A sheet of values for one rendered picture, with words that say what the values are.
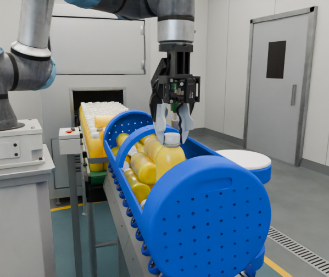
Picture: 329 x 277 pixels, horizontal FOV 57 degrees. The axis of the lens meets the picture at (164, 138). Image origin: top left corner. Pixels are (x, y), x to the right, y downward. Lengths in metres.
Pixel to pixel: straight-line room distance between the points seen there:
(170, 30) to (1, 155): 0.58
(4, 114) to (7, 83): 0.09
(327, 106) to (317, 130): 0.35
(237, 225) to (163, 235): 0.17
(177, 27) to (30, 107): 5.13
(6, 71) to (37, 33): 0.14
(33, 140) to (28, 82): 0.19
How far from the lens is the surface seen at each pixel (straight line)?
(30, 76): 1.03
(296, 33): 4.90
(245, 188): 0.67
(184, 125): 0.68
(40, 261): 1.05
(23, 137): 0.94
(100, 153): 1.60
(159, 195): 0.61
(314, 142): 4.74
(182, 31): 0.62
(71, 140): 1.59
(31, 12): 1.01
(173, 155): 0.67
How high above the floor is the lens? 1.42
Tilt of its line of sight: 13 degrees down
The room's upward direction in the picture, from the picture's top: straight up
